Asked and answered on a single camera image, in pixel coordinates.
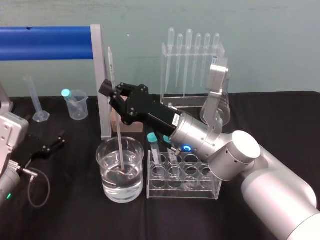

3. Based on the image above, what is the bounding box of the grey metal post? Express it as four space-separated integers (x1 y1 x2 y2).
90 23 113 140

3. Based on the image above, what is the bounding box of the blue padded tube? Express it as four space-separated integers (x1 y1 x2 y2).
0 25 95 62

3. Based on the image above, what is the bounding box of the glass thermometer rod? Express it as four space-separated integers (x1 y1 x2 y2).
107 46 127 175

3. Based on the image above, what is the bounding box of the thin dark gripper cable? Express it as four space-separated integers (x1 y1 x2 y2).
156 134 182 158
9 161 52 209

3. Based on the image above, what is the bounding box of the thin dark left gripper cable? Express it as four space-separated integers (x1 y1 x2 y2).
9 161 52 209

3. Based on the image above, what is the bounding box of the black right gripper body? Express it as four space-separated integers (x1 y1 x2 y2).
119 84 182 136

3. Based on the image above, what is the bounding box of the clear plastic pipette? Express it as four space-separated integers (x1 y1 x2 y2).
212 32 221 66
192 32 202 88
183 28 194 98
165 27 175 93
200 32 211 88
175 33 184 88

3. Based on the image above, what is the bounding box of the clear plastic graduated cylinder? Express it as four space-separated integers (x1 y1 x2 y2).
23 75 51 123

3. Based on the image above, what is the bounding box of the clear conical glass flask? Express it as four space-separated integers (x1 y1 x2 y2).
199 71 232 127

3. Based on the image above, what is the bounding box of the thin dark right gripper cable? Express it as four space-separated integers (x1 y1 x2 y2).
156 134 182 158

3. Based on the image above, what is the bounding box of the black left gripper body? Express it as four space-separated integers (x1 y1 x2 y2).
21 134 53 166

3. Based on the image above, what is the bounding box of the clear acrylic pipette rack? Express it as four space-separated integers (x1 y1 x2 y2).
159 41 226 109

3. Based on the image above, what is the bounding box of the brown cardboard box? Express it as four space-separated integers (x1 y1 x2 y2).
110 109 145 133

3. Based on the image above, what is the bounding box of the clear acrylic test tube rack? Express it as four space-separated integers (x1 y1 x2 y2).
146 149 223 201

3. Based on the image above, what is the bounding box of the small clear plastic beaker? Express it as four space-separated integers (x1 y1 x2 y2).
63 89 89 121

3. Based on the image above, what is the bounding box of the glass beaker with water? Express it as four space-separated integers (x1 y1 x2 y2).
95 136 146 204

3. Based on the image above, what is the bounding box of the teal capped test tube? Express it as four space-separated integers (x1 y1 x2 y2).
146 132 164 175
162 135 181 181
61 88 78 103

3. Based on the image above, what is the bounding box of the black table cloth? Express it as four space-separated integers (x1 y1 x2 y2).
0 90 320 240

